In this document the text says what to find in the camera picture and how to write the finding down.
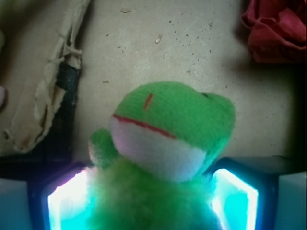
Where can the red crumpled paper ball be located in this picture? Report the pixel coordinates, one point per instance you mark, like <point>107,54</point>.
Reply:
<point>278,30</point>

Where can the green plush frog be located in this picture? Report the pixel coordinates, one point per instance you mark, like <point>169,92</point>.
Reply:
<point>149,167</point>

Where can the pink plush bunny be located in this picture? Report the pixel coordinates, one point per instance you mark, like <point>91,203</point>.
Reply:
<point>3,96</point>

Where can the brown paper bag tray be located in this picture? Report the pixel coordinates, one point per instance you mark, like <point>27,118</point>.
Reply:
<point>66,65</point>

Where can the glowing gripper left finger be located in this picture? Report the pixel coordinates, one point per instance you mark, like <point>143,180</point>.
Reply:
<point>26,191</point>

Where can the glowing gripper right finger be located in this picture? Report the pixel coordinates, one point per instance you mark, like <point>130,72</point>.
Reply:
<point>260,193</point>

